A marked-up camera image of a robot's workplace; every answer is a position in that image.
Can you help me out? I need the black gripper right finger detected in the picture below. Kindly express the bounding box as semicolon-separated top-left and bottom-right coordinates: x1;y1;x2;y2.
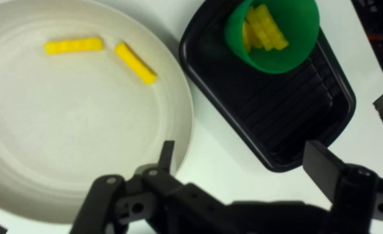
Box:
303;139;383;234

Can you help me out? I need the dark green plastic cup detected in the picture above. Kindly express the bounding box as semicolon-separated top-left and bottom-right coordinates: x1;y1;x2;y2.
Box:
225;0;321;76

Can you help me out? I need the grey round plate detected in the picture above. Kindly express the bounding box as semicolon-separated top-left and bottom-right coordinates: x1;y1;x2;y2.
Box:
0;0;196;225

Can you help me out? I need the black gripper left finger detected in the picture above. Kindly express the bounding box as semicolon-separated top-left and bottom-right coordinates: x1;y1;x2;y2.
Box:
70;139;189;234

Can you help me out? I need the black ribbed plastic tray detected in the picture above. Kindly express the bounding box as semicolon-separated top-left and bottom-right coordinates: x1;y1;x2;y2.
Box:
178;0;357;173

